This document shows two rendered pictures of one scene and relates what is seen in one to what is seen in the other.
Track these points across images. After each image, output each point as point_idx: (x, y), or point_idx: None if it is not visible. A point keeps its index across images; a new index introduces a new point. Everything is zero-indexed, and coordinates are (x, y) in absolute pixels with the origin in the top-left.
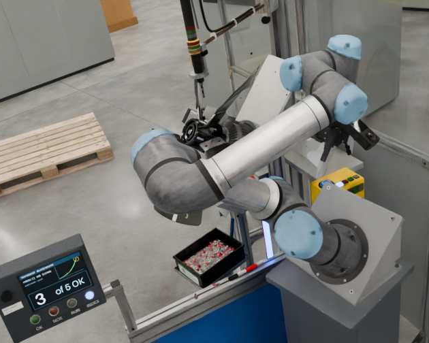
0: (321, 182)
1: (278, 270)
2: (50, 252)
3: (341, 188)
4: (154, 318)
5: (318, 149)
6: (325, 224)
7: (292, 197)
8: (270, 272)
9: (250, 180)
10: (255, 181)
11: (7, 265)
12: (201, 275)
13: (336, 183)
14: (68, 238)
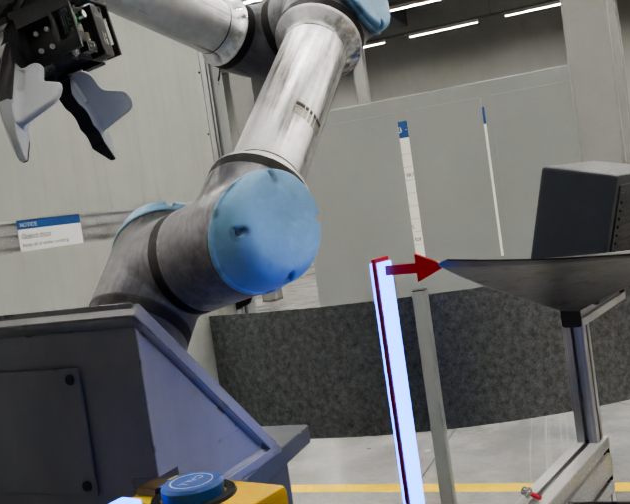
0: (214, 474)
1: (280, 436)
2: (584, 166)
3: (77, 308)
4: (570, 456)
5: (98, 84)
6: (110, 261)
7: (188, 204)
8: (298, 429)
9: (252, 113)
10: (248, 125)
11: None
12: (569, 503)
13: (136, 499)
14: (612, 172)
